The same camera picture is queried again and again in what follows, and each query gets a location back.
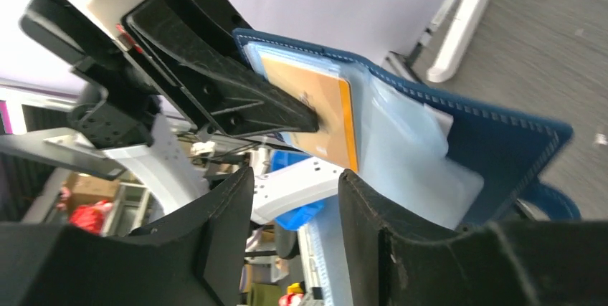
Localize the cardboard box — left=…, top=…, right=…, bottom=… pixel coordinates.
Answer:
left=63, top=173, right=120, bottom=211

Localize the red patterned bag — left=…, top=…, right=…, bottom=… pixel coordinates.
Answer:
left=68, top=200, right=113, bottom=235

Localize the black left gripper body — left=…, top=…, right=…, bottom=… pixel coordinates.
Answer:
left=20, top=0, right=249, bottom=133

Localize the navy leather card holder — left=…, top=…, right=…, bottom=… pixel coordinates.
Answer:
left=233, top=29, right=581, bottom=229

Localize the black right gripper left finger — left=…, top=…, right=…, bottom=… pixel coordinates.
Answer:
left=1, top=168, right=255, bottom=305

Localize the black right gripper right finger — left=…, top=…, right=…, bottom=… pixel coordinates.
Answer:
left=338, top=170, right=607, bottom=305

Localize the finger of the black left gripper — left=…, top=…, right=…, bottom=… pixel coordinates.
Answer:
left=125, top=0, right=319, bottom=134

